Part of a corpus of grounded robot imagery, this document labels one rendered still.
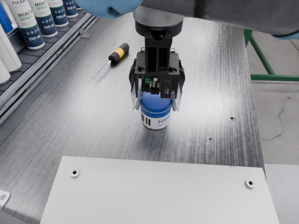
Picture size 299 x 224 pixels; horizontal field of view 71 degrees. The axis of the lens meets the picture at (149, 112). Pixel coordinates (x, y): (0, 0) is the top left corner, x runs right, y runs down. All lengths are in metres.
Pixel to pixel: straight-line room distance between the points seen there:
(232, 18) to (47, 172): 0.42
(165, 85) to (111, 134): 0.20
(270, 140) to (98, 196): 1.52
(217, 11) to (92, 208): 0.24
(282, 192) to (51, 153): 0.46
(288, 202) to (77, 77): 0.59
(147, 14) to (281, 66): 2.24
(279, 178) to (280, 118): 1.42
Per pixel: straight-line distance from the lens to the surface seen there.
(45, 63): 0.71
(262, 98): 2.00
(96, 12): 0.18
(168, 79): 0.34
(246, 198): 0.31
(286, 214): 0.47
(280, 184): 0.49
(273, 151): 1.66
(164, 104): 0.44
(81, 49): 0.79
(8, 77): 0.64
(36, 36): 0.72
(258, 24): 0.18
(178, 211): 0.28
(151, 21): 0.30
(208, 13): 0.18
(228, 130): 0.52
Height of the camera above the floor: 1.21
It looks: 47 degrees down
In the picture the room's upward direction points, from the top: straight up
